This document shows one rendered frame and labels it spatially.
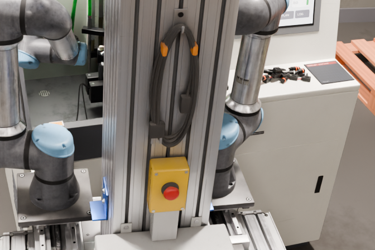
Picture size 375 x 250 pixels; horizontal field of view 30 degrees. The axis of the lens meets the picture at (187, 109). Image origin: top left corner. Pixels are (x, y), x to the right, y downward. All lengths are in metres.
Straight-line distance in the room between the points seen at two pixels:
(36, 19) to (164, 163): 0.51
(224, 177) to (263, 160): 0.85
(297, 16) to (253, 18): 1.11
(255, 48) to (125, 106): 0.63
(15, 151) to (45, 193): 0.16
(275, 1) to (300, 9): 1.03
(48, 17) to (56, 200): 0.57
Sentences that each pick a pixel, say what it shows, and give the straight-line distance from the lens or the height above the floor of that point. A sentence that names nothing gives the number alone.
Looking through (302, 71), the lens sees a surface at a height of 1.01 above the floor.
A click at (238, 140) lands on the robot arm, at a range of 2.14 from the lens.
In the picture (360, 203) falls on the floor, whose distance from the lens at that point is 3.94.
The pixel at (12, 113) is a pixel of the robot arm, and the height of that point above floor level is 1.34.
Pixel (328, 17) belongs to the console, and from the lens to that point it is 3.09.
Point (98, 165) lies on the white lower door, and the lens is 2.73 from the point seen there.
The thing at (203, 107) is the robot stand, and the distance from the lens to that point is 1.58.
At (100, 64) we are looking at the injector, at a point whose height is 1.06.
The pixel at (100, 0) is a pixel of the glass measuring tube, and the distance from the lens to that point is 2.93.
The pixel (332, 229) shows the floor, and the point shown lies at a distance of 3.74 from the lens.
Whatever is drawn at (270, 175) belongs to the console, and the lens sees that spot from 3.09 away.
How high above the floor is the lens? 2.49
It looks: 35 degrees down
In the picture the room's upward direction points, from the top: 6 degrees clockwise
